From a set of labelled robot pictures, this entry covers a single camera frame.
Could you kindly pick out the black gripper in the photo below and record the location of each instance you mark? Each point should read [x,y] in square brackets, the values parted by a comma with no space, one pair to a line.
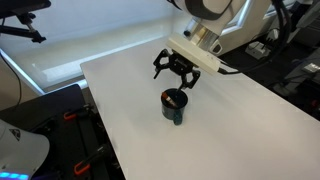
[180,66]

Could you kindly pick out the orange capped marker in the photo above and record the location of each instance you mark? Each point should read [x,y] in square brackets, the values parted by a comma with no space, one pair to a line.
[168,99]

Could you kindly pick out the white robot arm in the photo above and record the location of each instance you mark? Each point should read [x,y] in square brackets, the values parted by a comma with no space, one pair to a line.
[198,46]

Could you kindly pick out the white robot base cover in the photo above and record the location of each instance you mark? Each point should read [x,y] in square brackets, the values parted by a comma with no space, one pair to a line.
[21,152]

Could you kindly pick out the dark teal mug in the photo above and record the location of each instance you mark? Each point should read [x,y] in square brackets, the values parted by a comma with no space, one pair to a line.
[174,113]

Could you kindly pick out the white power strip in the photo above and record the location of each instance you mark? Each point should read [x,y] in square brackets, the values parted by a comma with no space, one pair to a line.
[257,50]

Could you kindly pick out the black perforated mounting board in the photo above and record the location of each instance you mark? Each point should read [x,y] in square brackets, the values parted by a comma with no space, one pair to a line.
[71,142]

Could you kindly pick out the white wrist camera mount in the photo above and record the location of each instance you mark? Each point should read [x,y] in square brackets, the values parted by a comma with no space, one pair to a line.
[194,54]

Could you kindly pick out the orange handled clamp far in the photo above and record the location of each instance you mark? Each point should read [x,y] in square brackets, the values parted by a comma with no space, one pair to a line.
[78,113]

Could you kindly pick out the orange handled clamp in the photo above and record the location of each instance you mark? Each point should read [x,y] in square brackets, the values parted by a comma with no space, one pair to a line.
[85,164]
[78,113]

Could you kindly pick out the orange handled clamp near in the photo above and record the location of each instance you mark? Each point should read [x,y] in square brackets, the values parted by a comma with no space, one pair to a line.
[85,164]

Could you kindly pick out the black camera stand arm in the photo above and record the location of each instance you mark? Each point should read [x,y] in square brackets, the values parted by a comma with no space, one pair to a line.
[23,10]

